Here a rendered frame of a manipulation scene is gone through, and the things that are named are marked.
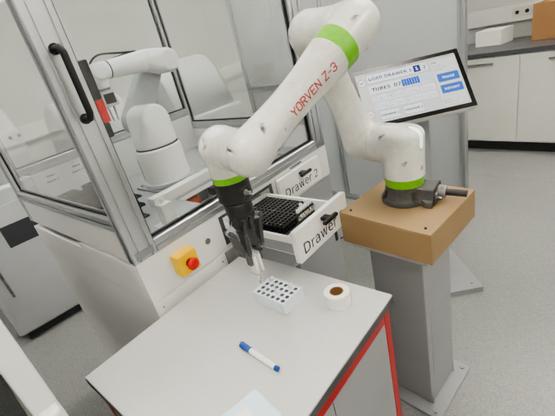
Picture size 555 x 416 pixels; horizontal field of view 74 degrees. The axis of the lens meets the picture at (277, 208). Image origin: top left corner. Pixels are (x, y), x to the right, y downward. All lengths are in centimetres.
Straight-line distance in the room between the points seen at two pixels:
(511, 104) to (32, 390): 378
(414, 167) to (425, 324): 57
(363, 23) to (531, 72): 296
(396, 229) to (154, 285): 75
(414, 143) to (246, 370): 78
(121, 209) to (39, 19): 48
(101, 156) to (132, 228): 22
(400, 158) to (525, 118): 282
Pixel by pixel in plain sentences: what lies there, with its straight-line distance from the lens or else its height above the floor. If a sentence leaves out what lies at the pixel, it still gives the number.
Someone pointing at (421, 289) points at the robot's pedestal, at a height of 59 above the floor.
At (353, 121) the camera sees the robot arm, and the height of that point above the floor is 115.
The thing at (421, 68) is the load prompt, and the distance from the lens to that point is 201.
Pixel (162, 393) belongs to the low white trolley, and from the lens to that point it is 102.
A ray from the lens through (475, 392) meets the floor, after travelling 185.
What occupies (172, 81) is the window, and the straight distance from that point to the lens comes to 122.
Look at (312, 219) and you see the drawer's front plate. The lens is 114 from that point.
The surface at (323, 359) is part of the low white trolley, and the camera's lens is 94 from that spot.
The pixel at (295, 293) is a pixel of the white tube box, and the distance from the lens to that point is 107.
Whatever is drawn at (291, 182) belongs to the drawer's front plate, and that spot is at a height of 89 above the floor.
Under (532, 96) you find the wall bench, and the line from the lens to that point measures 389.
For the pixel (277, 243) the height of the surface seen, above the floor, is 87.
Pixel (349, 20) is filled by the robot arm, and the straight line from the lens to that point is 96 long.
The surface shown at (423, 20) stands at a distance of 266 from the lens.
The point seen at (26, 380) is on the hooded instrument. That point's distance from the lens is 89.
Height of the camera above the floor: 145
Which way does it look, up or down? 25 degrees down
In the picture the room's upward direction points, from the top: 14 degrees counter-clockwise
